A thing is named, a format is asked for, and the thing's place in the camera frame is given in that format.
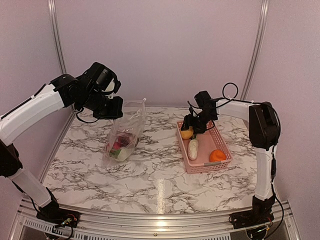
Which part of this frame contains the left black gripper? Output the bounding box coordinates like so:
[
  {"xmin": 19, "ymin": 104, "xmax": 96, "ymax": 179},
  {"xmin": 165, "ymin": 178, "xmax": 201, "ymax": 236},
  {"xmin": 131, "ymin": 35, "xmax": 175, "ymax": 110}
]
[{"xmin": 77, "ymin": 88, "xmax": 123, "ymax": 119}]

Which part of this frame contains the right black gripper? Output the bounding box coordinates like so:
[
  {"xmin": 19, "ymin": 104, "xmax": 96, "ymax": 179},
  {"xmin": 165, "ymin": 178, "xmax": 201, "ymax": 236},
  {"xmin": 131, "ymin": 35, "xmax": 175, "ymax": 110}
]
[{"xmin": 181, "ymin": 110, "xmax": 216, "ymax": 133}]

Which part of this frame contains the pink perforated plastic basket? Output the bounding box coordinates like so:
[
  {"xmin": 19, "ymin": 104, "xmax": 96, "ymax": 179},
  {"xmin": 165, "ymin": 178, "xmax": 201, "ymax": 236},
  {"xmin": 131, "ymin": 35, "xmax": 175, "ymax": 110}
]
[{"xmin": 176, "ymin": 120, "xmax": 233, "ymax": 174}]

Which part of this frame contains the yellow lemon toy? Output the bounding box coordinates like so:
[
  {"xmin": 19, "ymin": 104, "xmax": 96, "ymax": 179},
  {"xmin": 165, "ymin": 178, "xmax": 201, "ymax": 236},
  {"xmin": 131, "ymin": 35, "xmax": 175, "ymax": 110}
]
[{"xmin": 180, "ymin": 126, "xmax": 194, "ymax": 140}]

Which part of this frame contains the clear zip top bag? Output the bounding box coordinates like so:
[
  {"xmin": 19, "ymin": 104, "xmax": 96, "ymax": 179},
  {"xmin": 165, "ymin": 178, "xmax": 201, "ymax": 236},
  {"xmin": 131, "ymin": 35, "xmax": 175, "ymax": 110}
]
[{"xmin": 103, "ymin": 98, "xmax": 147, "ymax": 167}]

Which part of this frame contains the orange tangerine toy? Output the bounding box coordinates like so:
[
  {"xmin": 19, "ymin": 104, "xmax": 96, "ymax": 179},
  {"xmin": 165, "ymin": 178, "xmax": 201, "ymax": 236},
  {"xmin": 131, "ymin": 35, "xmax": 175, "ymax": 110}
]
[{"xmin": 209, "ymin": 149, "xmax": 227, "ymax": 163}]

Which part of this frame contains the dark maroon eggplant toy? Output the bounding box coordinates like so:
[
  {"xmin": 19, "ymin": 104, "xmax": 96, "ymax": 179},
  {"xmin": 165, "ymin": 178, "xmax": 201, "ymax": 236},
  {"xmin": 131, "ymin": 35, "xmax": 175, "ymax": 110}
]
[{"xmin": 118, "ymin": 134, "xmax": 135, "ymax": 147}]

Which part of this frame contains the dark red fuzzy fruit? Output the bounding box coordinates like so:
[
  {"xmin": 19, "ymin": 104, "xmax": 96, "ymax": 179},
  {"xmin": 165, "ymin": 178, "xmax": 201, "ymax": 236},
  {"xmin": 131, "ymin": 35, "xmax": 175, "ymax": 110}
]
[{"xmin": 112, "ymin": 142, "xmax": 121, "ymax": 150}]

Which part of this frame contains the white radish with leaves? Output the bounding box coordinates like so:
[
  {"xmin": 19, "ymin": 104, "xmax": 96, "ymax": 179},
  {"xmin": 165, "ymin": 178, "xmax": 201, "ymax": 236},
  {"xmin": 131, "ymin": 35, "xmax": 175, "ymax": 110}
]
[{"xmin": 109, "ymin": 148, "xmax": 133, "ymax": 162}]

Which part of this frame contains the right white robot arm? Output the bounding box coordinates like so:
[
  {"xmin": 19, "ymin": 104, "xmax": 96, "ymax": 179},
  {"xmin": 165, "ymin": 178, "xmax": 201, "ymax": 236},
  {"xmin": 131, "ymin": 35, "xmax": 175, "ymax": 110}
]
[{"xmin": 180, "ymin": 97, "xmax": 281, "ymax": 203}]

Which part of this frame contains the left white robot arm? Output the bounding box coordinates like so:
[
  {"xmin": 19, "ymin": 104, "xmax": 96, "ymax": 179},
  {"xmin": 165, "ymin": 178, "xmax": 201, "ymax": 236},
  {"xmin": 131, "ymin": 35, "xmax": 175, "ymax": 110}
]
[{"xmin": 0, "ymin": 73, "xmax": 123, "ymax": 223}]

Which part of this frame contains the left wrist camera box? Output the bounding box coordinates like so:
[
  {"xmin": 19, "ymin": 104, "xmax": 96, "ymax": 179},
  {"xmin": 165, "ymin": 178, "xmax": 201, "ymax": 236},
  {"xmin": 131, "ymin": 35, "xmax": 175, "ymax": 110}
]
[{"xmin": 84, "ymin": 62, "xmax": 121, "ymax": 96}]

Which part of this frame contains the right aluminium frame post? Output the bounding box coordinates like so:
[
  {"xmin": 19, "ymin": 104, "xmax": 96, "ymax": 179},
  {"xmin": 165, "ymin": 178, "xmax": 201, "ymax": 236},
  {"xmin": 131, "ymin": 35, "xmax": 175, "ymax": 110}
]
[{"xmin": 240, "ymin": 0, "xmax": 270, "ymax": 100}]

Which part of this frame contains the aluminium frame post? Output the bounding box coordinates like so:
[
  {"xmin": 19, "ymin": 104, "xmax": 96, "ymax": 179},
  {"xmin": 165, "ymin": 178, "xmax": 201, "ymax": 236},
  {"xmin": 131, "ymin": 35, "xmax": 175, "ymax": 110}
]
[
  {"xmin": 240, "ymin": 0, "xmax": 270, "ymax": 100},
  {"xmin": 48, "ymin": 0, "xmax": 67, "ymax": 74}
]

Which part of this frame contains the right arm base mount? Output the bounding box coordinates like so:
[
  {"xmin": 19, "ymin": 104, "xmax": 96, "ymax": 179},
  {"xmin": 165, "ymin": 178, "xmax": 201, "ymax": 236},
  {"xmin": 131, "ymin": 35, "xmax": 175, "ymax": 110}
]
[{"xmin": 228, "ymin": 196, "xmax": 275, "ymax": 229}]

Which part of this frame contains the left aluminium frame post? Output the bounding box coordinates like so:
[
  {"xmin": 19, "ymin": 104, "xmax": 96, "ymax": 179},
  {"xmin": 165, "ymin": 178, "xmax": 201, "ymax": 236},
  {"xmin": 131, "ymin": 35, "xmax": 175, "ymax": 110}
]
[{"xmin": 48, "ymin": 0, "xmax": 67, "ymax": 74}]

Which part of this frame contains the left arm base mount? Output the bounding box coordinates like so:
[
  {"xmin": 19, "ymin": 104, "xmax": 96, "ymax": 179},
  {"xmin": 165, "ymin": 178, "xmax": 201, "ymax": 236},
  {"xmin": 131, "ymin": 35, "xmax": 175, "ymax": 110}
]
[{"xmin": 36, "ymin": 198, "xmax": 80, "ymax": 228}]

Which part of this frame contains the front aluminium rail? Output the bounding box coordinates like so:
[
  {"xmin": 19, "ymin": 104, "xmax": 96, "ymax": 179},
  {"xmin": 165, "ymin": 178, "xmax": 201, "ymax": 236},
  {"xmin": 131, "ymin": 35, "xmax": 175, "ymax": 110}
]
[{"xmin": 14, "ymin": 197, "xmax": 298, "ymax": 240}]

